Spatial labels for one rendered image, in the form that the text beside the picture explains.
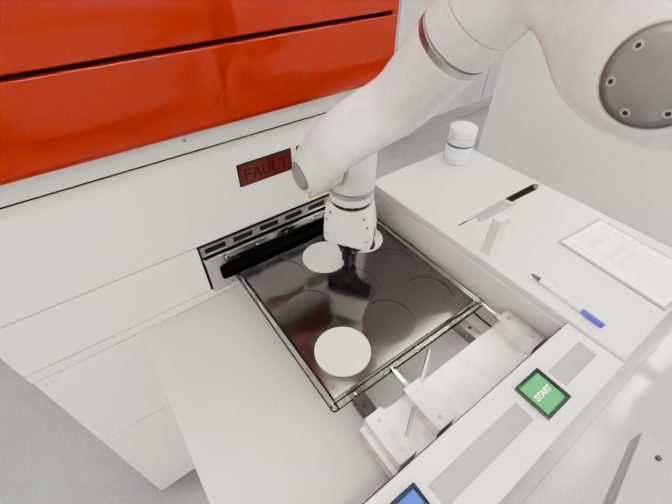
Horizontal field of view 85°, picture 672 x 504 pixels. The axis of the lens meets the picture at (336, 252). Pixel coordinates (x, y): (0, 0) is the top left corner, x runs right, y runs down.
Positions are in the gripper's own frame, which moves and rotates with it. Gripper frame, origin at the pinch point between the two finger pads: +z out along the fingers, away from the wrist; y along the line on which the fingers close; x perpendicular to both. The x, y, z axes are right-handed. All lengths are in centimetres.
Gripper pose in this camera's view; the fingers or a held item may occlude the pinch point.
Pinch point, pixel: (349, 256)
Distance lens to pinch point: 80.0
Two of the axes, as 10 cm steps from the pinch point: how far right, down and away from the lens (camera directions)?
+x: 3.5, -6.5, 6.8
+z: 0.0, 7.3, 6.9
